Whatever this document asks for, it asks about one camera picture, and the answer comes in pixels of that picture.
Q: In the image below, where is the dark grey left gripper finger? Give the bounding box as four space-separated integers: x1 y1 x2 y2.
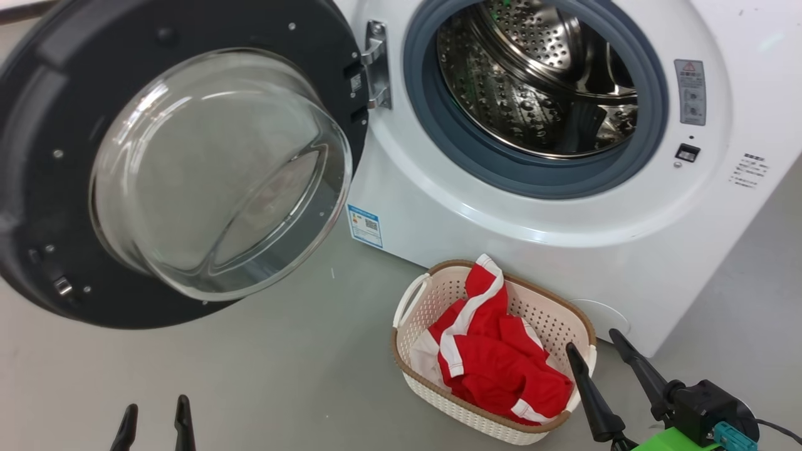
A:
174 395 197 451
110 404 139 451

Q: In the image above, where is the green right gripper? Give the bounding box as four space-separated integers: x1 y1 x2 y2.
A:
566 329 761 451

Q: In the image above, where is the red and white garment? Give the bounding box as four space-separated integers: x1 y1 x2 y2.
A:
410 254 575 427

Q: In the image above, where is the black round glass washer door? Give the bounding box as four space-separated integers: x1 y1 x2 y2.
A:
0 0 370 330

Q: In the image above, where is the white front-load washing machine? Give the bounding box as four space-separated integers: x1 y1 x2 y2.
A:
332 0 802 358

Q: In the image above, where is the cream perforated laundry basket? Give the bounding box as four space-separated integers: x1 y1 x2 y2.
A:
392 259 598 446

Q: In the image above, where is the chrome door hinge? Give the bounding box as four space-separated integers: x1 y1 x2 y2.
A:
362 20 393 111

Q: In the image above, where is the round white filter cover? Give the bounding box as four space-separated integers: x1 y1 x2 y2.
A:
567 299 631 343

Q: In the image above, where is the black text notice sticker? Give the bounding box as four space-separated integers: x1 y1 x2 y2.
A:
729 152 769 189

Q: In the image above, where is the blue energy label sticker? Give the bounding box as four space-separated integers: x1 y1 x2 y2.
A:
348 204 384 249

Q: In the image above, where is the grey warning sticker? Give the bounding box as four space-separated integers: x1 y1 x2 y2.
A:
674 60 708 127

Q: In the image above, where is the perforated steel drum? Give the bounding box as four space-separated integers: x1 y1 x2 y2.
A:
437 0 639 160

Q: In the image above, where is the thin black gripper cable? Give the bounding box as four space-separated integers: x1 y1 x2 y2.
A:
755 418 802 443

